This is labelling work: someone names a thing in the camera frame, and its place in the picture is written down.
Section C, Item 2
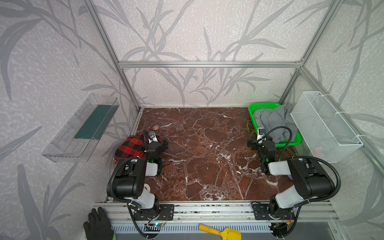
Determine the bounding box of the red black plaid shirt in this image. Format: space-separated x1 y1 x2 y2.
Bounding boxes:
114 130 150 164

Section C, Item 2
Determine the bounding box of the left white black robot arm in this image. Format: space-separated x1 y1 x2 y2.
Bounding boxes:
107 132 168 215

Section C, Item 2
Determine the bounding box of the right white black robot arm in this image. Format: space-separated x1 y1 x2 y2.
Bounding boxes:
247 139 341 220

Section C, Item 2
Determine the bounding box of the grey long sleeve shirt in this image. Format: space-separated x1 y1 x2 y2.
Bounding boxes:
253 104 298 143

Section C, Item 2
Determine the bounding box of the green plastic basket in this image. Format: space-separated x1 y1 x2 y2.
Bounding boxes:
249 102 302 148

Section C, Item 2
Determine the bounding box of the white tape roll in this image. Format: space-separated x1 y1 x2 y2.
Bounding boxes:
143 184 151 193

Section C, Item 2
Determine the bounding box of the yellow toy shovel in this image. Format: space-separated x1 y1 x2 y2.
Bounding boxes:
199 224 242 240

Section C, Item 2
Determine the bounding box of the black glove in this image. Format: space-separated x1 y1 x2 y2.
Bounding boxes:
84 207 116 240

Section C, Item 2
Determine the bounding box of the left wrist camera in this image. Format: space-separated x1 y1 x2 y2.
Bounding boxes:
148 131 159 143

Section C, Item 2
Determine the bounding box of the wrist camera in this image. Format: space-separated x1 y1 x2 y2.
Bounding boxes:
257 128 266 143
148 131 159 143

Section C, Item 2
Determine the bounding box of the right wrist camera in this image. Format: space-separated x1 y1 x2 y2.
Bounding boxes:
257 128 266 143

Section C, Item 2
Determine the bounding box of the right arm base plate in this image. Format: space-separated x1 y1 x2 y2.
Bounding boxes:
251 202 296 222

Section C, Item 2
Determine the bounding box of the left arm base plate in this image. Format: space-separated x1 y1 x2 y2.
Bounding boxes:
134 204 175 221

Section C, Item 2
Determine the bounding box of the white wire mesh basket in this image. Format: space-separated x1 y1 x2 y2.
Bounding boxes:
291 91 364 163

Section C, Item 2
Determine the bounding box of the aluminium front rail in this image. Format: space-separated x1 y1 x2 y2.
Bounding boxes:
94 201 340 223

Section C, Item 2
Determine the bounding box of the clear plastic wall tray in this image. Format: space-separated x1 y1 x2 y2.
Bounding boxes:
42 94 120 163

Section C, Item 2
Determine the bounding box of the aluminium frame crossbar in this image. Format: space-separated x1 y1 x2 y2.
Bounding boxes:
118 61 301 69

